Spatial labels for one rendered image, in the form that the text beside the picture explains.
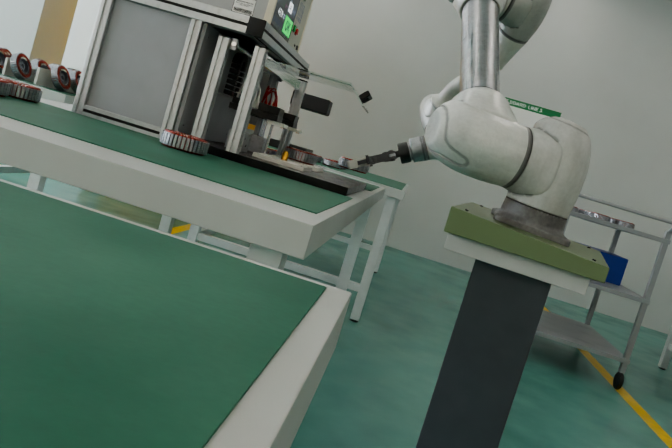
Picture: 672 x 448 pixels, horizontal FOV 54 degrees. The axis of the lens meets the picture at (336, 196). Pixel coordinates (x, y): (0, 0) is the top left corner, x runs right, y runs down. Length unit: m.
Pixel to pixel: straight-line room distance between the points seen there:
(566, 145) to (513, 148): 0.13
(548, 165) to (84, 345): 1.37
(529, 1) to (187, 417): 1.87
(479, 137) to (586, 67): 6.00
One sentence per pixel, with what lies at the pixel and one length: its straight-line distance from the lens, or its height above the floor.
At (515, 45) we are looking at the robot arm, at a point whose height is 1.31.
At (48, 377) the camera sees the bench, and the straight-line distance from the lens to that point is 0.26.
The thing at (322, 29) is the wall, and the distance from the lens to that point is 7.42.
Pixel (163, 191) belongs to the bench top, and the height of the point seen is 0.73.
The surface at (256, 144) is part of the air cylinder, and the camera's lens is 2.13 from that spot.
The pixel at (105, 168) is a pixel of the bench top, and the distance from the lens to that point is 0.98.
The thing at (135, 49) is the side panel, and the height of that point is 0.95.
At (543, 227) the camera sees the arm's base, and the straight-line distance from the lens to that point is 1.60.
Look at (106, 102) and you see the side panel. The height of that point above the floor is 0.80.
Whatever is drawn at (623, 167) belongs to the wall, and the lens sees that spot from 7.50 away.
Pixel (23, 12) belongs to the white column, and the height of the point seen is 1.17.
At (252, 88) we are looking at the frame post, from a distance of 1.72.
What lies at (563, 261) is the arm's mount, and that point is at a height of 0.77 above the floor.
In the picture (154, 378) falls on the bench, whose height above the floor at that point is 0.75.
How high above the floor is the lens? 0.86
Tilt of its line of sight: 4 degrees down
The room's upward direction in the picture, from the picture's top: 17 degrees clockwise
